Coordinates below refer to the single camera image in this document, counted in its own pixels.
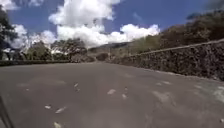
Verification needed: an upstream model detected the dry hillside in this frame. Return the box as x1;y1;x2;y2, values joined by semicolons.
87;41;134;62

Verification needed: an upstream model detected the grey asphalt road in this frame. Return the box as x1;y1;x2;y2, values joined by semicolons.
0;61;224;128

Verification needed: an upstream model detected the low dark hedge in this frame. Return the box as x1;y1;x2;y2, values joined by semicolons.
0;59;72;67

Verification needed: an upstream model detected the white building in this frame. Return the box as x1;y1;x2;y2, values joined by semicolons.
1;48;26;62

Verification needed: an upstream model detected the dark stone wall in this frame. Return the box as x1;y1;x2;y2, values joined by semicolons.
105;39;224;82

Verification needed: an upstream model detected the group of trees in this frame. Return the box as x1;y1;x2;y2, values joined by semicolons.
0;4;96;64

